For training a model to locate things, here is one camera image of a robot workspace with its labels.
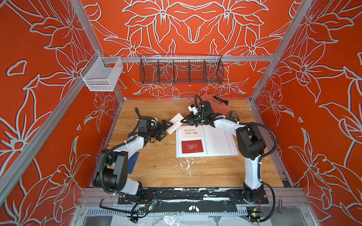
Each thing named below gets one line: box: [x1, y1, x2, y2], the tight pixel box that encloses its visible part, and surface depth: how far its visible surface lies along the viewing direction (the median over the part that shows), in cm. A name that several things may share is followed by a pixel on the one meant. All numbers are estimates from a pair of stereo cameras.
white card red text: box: [180, 125, 203, 140], surface depth 100 cm
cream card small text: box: [166, 112, 185, 136], surface depth 92 cm
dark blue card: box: [127, 151, 140, 175], surface depth 87 cm
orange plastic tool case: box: [197, 93, 231, 117], surface depth 112 cm
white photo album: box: [175, 124, 240, 158], surface depth 94 cm
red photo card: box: [181, 139, 204, 154], surface depth 93 cm
